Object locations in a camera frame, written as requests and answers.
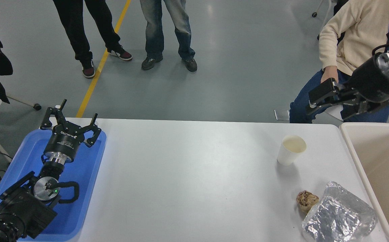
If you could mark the crumpled silver foil tray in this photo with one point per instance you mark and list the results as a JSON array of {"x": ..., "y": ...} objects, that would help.
[{"x": 339, "y": 215}]

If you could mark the square floor plate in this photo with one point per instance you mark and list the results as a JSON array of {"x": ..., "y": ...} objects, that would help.
[{"x": 281, "y": 115}]

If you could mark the office chair with casters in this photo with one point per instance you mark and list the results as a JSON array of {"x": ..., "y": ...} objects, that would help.
[{"x": 314, "y": 14}]

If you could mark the person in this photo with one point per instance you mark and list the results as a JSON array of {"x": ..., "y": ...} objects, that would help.
[
  {"x": 355, "y": 33},
  {"x": 76, "y": 30},
  {"x": 155, "y": 30}
]

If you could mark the blue plastic tray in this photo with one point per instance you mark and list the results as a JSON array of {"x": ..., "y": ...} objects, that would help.
[{"x": 86, "y": 174}]

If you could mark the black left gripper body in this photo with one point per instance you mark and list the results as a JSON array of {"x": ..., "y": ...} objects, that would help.
[{"x": 63, "y": 143}]

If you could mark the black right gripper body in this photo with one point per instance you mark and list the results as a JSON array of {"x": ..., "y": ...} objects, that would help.
[{"x": 372, "y": 84}]

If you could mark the grey chair with caster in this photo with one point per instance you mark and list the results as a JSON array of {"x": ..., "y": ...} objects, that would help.
[{"x": 37, "y": 107}]

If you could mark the crumpled tan paper ball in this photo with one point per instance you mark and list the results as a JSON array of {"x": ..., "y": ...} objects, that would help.
[{"x": 307, "y": 201}]

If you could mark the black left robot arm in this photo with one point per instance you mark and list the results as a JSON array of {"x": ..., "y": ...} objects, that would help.
[{"x": 23, "y": 208}]

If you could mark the white paper cup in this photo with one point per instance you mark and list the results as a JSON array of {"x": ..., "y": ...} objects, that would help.
[{"x": 285, "y": 156}]

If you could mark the person's right hand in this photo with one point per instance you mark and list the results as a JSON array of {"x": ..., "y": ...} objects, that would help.
[{"x": 328, "y": 72}]

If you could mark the large pale bin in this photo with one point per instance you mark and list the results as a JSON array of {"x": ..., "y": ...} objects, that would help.
[{"x": 382, "y": 168}]

